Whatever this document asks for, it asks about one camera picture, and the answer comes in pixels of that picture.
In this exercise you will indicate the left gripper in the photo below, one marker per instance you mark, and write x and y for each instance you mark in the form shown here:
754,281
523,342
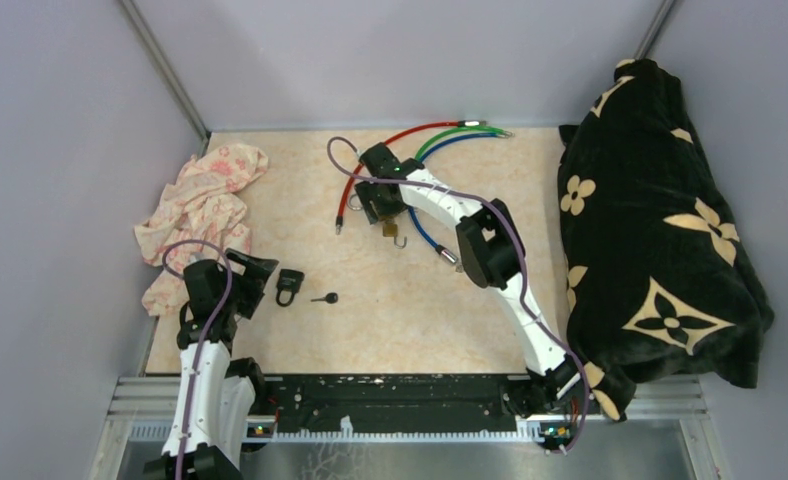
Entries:
256,274

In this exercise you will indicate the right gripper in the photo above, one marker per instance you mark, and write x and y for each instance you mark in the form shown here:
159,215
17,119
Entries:
366,192

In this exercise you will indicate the small brass padlock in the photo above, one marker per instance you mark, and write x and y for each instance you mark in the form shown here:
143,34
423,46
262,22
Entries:
390,230

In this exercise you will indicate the black cable lock head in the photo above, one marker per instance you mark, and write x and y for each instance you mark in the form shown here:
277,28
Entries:
288,285

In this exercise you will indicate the black-headed key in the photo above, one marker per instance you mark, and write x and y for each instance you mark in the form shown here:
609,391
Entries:
329,298

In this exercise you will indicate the large brass padlock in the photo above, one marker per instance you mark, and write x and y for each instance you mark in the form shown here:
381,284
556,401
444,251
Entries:
354,203

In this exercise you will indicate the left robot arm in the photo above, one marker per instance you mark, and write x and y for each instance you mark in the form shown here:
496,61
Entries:
208,371

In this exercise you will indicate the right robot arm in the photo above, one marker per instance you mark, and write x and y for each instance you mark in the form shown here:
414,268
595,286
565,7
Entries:
491,254

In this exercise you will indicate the pink patterned cloth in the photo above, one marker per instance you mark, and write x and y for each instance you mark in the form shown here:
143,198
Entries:
203,204

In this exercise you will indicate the black floral blanket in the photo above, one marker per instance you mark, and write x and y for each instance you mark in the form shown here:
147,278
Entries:
658,280

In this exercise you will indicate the blue cable lock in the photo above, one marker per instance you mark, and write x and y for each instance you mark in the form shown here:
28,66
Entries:
441,250

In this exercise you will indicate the green cable lock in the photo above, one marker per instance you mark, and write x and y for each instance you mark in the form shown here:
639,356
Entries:
466,132

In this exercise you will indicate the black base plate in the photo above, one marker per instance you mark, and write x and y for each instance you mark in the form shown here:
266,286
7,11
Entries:
411,407

